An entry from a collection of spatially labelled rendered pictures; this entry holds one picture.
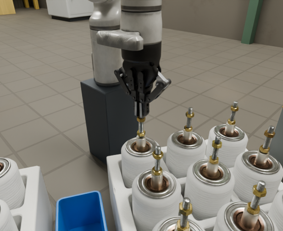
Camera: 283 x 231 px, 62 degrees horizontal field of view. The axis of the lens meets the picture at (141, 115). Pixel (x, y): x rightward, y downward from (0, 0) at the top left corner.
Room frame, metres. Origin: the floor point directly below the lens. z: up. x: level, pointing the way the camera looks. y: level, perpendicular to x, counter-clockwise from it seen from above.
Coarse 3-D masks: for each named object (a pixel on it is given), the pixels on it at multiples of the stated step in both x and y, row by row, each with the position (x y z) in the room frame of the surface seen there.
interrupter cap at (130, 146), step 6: (132, 138) 0.47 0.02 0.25; (150, 138) 0.47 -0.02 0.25; (126, 144) 0.45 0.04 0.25; (132, 144) 0.45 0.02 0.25; (150, 144) 0.45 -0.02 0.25; (156, 144) 0.45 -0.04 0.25; (126, 150) 0.43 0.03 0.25; (132, 150) 0.43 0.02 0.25; (138, 150) 0.43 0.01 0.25; (144, 150) 0.43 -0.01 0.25; (150, 150) 0.43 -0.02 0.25; (138, 156) 0.41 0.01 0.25; (144, 156) 0.41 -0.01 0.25
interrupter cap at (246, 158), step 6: (252, 150) 0.42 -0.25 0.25; (246, 156) 0.41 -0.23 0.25; (252, 156) 0.41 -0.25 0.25; (270, 156) 0.40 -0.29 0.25; (246, 162) 0.39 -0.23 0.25; (252, 162) 0.39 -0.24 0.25; (270, 162) 0.39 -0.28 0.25; (276, 162) 0.39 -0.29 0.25; (252, 168) 0.37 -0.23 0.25; (258, 168) 0.37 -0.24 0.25; (264, 168) 0.37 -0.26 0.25; (270, 168) 0.37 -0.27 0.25; (276, 168) 0.37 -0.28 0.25; (264, 174) 0.35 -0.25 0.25; (270, 174) 0.35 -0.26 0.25
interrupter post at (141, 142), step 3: (144, 135) 0.45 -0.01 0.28; (138, 138) 0.44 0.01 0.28; (141, 138) 0.43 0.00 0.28; (144, 138) 0.44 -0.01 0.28; (138, 141) 0.43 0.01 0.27; (141, 141) 0.43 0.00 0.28; (144, 141) 0.44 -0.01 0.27; (138, 144) 0.43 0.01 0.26; (141, 144) 0.43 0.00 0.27; (144, 144) 0.44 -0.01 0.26; (138, 147) 0.43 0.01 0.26; (141, 147) 0.43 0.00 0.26; (144, 147) 0.44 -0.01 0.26
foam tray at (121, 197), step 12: (108, 156) 0.49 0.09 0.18; (120, 156) 0.49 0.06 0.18; (108, 168) 0.46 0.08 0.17; (120, 168) 0.48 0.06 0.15; (120, 180) 0.41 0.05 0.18; (180, 180) 0.41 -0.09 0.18; (120, 192) 0.37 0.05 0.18; (120, 204) 0.34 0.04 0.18; (132, 204) 0.37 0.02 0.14; (264, 204) 0.34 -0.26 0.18; (120, 216) 0.31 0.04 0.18; (132, 216) 0.31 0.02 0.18; (192, 216) 0.31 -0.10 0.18; (120, 228) 0.30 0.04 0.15; (132, 228) 0.28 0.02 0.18; (204, 228) 0.28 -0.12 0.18
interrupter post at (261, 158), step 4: (260, 152) 0.39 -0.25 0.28; (268, 152) 0.39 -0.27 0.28; (256, 156) 0.39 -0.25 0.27; (260, 156) 0.38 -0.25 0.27; (264, 156) 0.38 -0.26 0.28; (256, 160) 0.39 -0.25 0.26; (260, 160) 0.38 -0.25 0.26; (264, 160) 0.38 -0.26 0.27; (260, 164) 0.38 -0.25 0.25; (264, 164) 0.38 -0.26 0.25
